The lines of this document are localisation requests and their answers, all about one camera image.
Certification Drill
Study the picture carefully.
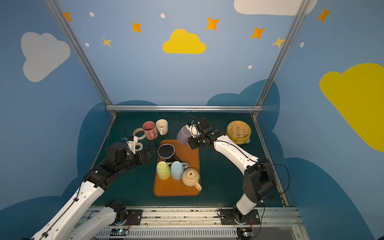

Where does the purple ceramic mug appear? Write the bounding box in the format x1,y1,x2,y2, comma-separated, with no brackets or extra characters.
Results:
177,126,192,145

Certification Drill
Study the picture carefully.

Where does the pink ghost pattern mug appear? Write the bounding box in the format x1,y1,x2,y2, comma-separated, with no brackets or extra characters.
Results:
142,121,158,141

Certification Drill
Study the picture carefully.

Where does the white ceramic mug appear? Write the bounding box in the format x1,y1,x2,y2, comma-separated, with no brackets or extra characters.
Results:
156,119,169,136

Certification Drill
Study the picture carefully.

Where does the beige ceramic teapot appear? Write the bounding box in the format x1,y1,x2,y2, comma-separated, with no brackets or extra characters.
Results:
182,168,203,191

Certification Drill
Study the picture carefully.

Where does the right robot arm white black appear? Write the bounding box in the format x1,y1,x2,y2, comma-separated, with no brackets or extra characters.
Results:
186,118,277,224

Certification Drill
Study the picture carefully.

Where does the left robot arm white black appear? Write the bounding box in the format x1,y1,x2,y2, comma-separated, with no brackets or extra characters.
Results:
32,142,157,240

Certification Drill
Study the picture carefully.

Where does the yellow-green ceramic mug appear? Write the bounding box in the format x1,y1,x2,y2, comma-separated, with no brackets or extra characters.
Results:
156,161,171,180

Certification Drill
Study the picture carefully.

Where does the black patterned mug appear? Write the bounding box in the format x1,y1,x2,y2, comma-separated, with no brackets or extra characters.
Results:
158,144,175,162

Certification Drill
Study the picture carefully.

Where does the light blue ceramic mug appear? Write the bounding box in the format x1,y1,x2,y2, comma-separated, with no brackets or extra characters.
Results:
170,161,189,180

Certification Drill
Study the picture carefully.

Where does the small white tape roll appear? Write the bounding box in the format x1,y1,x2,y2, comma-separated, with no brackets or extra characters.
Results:
135,143,143,152

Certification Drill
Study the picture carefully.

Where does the large patterned tape roll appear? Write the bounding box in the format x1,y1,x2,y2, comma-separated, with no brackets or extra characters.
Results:
133,128,147,141

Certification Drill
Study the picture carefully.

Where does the yellow bamboo steamer basket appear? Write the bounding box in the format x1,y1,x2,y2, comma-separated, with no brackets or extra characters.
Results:
227,121,252,145

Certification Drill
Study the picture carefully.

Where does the left controller circuit board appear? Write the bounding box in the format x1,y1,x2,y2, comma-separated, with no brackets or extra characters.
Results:
110,229,129,237

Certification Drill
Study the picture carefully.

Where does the controller circuit board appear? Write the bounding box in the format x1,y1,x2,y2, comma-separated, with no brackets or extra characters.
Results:
110,229,129,237
236,228,254,240

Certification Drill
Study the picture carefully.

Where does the right controller circuit board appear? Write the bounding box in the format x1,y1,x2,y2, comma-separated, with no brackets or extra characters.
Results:
236,228,254,240

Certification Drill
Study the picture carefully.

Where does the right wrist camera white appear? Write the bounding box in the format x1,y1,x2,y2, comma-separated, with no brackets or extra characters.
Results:
186,120,199,138

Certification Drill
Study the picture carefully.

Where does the left camera black cable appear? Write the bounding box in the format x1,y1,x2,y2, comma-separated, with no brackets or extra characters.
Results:
107,124,127,148

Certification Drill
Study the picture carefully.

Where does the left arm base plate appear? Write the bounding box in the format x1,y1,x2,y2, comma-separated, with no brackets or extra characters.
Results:
114,209,143,226

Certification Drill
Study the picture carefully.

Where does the aluminium frame back bar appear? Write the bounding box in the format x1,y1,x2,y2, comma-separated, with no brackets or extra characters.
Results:
106,105,263,112

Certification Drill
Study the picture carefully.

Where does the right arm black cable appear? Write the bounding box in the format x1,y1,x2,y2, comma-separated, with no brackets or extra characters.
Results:
263,163,291,199

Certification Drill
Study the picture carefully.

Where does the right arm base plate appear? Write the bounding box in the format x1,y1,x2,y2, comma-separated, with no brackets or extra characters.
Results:
218,209,261,225

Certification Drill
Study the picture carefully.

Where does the aluminium frame right post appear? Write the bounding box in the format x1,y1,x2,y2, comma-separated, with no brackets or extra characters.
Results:
252,0,311,120

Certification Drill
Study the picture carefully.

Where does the aluminium frame post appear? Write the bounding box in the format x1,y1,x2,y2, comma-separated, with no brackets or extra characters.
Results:
252,0,311,120
45,0,113,106

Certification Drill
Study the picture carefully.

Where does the aluminium front rail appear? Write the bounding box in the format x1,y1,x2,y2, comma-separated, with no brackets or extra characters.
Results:
93,207,309,240

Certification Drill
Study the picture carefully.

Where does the aluminium frame left post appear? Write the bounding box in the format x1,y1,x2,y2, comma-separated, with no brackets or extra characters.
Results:
45,0,113,106

